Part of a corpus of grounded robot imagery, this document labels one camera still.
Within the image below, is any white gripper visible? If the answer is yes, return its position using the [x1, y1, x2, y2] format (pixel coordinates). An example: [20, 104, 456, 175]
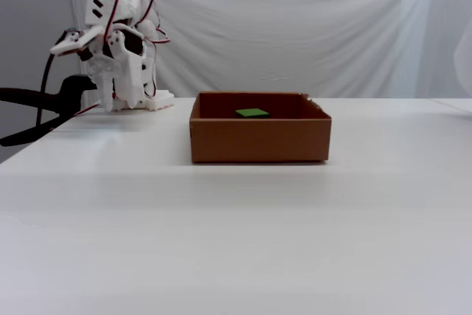
[78, 22, 149, 112]

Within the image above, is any green wooden cube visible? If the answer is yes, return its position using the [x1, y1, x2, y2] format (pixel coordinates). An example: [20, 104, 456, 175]
[235, 108, 270, 120]

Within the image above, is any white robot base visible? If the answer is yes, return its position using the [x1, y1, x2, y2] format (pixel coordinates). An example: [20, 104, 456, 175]
[110, 89, 175, 112]

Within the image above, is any brown cardboard box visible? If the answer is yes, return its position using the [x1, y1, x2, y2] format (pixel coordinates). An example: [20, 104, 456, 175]
[189, 91, 332, 164]

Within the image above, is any black table clamp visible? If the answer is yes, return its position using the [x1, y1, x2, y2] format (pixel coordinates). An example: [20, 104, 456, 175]
[0, 75, 97, 148]

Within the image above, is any white cloth backdrop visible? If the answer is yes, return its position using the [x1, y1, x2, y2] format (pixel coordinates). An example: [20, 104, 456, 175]
[62, 0, 472, 101]

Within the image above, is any red base power wire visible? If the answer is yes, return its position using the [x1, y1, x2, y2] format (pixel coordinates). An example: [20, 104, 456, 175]
[75, 103, 103, 117]

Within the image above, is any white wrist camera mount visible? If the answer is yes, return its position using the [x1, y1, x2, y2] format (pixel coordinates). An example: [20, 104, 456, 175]
[49, 27, 105, 57]

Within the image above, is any red black servo wire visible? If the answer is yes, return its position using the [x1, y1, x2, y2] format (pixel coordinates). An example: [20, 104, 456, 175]
[142, 0, 171, 46]
[104, 0, 122, 44]

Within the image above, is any black camera cable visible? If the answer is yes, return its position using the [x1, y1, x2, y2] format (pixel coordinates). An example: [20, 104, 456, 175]
[35, 29, 74, 130]

